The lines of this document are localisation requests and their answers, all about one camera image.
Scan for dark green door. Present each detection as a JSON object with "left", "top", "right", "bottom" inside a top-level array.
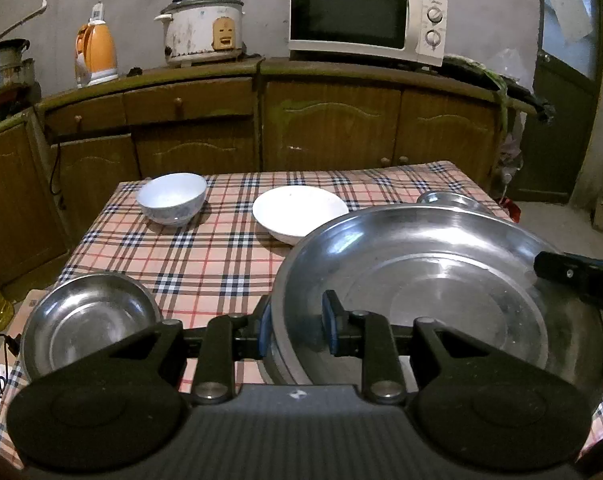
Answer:
[{"left": 506, "top": 0, "right": 603, "bottom": 206}]

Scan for green leafy vegetables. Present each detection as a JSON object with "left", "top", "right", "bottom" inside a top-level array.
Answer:
[{"left": 461, "top": 57, "right": 515, "bottom": 171}]

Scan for stacked steel steamer pot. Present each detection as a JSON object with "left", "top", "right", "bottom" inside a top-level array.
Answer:
[{"left": 0, "top": 39, "right": 36, "bottom": 103}]

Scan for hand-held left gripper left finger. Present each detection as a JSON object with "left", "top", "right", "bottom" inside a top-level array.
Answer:
[{"left": 106, "top": 296, "right": 273, "bottom": 407}]

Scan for plaid tablecloth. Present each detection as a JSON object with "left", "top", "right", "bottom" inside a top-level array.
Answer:
[{"left": 0, "top": 161, "right": 603, "bottom": 461}]

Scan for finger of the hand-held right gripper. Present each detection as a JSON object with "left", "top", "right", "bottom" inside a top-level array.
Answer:
[{"left": 534, "top": 251, "right": 603, "bottom": 318}]

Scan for crumpled white plastic bag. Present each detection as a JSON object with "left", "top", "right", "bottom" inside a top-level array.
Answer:
[{"left": 496, "top": 125, "right": 526, "bottom": 188}]

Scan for brown wooden kitchen cabinet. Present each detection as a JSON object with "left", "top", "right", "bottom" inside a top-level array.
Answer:
[{"left": 0, "top": 55, "right": 552, "bottom": 288}]

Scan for wide white bowl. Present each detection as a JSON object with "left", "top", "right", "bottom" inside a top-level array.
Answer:
[{"left": 252, "top": 186, "right": 349, "bottom": 247}]

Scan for large steel plate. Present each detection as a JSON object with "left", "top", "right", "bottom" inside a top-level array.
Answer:
[{"left": 262, "top": 345, "right": 309, "bottom": 387}]

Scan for red plastic bag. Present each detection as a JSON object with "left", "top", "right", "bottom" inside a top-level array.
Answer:
[{"left": 499, "top": 196, "right": 523, "bottom": 225}]

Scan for orange electric kettle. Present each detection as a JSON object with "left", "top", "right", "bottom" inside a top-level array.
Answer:
[{"left": 74, "top": 20, "right": 120, "bottom": 87}]

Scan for large steel basin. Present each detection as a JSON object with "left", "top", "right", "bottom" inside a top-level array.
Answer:
[{"left": 270, "top": 204, "right": 603, "bottom": 401}]

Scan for small patterned white bowl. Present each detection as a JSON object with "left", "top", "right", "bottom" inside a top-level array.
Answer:
[{"left": 136, "top": 173, "right": 208, "bottom": 227}]

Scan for black cooker power cord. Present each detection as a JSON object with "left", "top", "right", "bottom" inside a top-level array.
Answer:
[{"left": 49, "top": 141, "right": 66, "bottom": 213}]

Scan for small steel bowl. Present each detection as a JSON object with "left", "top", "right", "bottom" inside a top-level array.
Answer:
[{"left": 20, "top": 271, "right": 163, "bottom": 383}]

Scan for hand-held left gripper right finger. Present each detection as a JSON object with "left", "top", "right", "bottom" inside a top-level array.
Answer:
[{"left": 321, "top": 289, "right": 489, "bottom": 407}]

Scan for white microwave oven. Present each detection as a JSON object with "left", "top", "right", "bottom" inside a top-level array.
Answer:
[{"left": 288, "top": 0, "right": 449, "bottom": 67}]

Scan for white rice cooker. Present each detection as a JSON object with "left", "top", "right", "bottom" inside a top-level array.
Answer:
[{"left": 154, "top": 0, "right": 246, "bottom": 67}]

